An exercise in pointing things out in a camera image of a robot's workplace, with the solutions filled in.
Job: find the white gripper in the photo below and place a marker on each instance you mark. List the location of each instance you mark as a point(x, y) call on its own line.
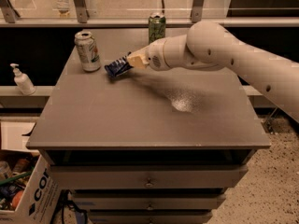
point(156, 56)

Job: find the blue rxbar blueberry wrapper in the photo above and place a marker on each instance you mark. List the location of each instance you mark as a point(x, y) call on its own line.
point(118, 67)

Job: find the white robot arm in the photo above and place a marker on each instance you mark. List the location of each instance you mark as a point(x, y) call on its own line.
point(209, 46)

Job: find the green soda can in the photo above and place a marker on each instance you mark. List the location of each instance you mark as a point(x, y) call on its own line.
point(157, 23)

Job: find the white 7up can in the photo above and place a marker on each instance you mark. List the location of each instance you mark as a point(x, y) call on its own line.
point(87, 51)

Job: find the grey drawer cabinet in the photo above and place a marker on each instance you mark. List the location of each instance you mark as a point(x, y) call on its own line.
point(178, 118)

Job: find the white pump lotion bottle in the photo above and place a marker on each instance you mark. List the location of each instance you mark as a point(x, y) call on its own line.
point(23, 82)

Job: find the top grey drawer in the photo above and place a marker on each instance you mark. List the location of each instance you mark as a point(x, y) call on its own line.
point(147, 177)

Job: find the grey drawer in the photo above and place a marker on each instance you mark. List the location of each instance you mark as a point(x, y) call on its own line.
point(152, 201)
point(151, 217)
point(147, 177)

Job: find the middle grey drawer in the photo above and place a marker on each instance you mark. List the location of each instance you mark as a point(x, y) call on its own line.
point(152, 201)

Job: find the bottom grey drawer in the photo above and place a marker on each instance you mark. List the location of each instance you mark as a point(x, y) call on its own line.
point(151, 217)

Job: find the green stick in box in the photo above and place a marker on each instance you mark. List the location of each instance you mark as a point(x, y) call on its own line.
point(16, 177)

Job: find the white cardboard box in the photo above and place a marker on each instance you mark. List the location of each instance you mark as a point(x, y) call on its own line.
point(40, 191)

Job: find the orange ball in box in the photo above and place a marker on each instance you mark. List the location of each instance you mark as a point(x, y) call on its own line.
point(16, 199)

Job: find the grey metal railing post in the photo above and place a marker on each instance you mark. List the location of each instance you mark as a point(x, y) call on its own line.
point(197, 10)
point(81, 11)
point(10, 14)

